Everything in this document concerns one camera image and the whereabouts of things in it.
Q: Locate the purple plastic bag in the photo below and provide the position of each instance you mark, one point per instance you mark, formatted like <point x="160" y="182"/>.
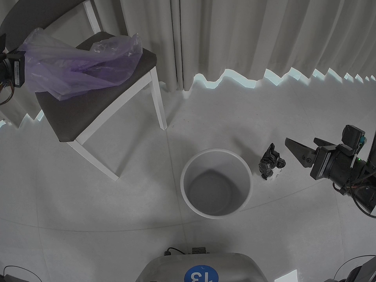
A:
<point x="73" y="66"/>

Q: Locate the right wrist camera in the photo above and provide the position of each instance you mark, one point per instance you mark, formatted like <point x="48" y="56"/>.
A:
<point x="352" y="137"/>

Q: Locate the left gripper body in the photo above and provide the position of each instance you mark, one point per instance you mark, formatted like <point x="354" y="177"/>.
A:
<point x="17" y="69"/>

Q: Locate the dark grey white-legged chair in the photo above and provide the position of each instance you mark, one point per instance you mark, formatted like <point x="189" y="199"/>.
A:
<point x="88" y="113"/>

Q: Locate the white trash bin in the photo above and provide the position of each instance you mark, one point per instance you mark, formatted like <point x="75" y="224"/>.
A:
<point x="217" y="186"/>

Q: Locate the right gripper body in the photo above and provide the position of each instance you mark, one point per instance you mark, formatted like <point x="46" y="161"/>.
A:
<point x="332" y="164"/>

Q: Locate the clear printed wrapper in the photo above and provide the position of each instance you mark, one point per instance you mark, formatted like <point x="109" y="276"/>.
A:
<point x="278" y="175"/>

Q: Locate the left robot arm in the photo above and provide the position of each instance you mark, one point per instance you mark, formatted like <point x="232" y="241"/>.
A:
<point x="3" y="69"/>

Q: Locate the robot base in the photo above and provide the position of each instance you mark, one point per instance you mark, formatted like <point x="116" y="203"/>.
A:
<point x="176" y="269"/>

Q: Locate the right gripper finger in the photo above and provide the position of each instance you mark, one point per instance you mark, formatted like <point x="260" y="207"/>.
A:
<point x="321" y="143"/>
<point x="305" y="157"/>

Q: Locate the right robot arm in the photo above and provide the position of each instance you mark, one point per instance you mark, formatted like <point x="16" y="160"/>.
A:
<point x="367" y="192"/>

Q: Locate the crumpled black plastic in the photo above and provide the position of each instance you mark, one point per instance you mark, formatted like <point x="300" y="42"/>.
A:
<point x="268" y="163"/>

